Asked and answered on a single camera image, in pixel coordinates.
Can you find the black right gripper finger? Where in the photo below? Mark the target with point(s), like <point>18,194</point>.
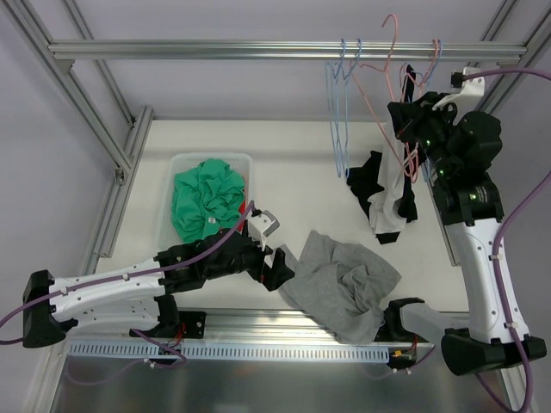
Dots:
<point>404,115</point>
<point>406,130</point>

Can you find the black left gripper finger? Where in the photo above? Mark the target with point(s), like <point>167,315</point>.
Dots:
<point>286,256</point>
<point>275,277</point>

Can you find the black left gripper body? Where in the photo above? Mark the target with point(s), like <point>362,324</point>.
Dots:
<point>267,267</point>

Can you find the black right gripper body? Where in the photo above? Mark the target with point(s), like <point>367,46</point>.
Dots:
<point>407,122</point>

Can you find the pink wire hanger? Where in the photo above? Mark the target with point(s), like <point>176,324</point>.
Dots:
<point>411,80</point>
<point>405,157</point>

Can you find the grey garment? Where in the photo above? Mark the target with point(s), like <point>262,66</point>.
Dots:
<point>341,286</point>

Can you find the green tank top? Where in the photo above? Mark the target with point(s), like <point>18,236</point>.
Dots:
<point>206,199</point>

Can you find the light blue wire hanger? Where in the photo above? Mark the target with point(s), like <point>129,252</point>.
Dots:
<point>333,71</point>

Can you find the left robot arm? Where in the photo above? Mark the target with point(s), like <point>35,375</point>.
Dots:
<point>141,297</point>

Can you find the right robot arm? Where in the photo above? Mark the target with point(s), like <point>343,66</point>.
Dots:
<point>460,151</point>

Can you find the black garment on hanger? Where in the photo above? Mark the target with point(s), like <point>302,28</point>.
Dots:
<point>361,181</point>

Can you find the white garment on hanger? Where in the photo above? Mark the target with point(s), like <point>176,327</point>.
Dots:
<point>393,205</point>

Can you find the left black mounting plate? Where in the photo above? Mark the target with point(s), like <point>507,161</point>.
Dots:
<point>193,324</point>

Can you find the black mounting plate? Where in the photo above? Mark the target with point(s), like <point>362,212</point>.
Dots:
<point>393,331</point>
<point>193,324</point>

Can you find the white plastic perforated basket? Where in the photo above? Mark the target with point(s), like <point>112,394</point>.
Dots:
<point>166,233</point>

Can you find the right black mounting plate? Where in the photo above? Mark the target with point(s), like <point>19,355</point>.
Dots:
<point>393,331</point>

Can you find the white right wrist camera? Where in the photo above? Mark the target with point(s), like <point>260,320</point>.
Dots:
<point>467,89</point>

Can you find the aluminium frame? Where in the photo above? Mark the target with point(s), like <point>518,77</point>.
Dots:
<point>58,57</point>

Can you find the white slotted cable duct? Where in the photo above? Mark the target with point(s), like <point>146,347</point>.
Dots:
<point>233,351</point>

